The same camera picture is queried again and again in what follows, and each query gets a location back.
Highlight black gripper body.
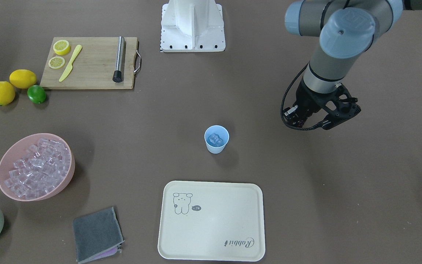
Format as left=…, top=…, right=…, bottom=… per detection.
left=284, top=81, right=361, bottom=131

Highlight clear ice cubes pile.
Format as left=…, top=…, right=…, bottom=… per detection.
left=4, top=139, right=71, bottom=200

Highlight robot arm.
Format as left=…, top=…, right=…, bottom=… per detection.
left=280, top=0, right=404, bottom=131

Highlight light blue cup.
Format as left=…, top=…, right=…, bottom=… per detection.
left=204, top=125, right=230, bottom=154

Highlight cream rabbit tray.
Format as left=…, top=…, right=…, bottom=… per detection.
left=158, top=180, right=266, bottom=262

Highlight steel muddler black tip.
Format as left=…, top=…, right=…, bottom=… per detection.
left=112, top=36, right=126, bottom=83

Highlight wooden cutting board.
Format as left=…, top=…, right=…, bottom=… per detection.
left=40, top=37, right=141, bottom=90

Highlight yellow plastic knife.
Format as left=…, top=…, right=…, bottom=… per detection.
left=58, top=45, right=82, bottom=82

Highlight grey folded cloth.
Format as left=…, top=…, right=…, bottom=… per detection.
left=72, top=207, right=124, bottom=264

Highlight lemon slice upper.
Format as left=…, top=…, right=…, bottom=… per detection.
left=52, top=40, right=71, bottom=56

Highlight lemon slice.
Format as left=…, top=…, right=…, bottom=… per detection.
left=52, top=40, right=71, bottom=56
left=48, top=56, right=66, bottom=70

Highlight lemon slice lower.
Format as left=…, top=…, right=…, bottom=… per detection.
left=48, top=56, right=66, bottom=70

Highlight green lime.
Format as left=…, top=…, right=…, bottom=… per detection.
left=27, top=85, right=47, bottom=104

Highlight pink bowl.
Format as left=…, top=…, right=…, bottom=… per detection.
left=0, top=133, right=75, bottom=202

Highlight yellow lemon near board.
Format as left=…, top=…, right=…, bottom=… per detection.
left=10, top=69, right=37, bottom=89

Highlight yellow lemon outer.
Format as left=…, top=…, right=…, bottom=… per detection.
left=0, top=81, right=16, bottom=106

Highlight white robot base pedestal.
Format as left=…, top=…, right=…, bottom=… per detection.
left=160, top=0, right=226, bottom=52

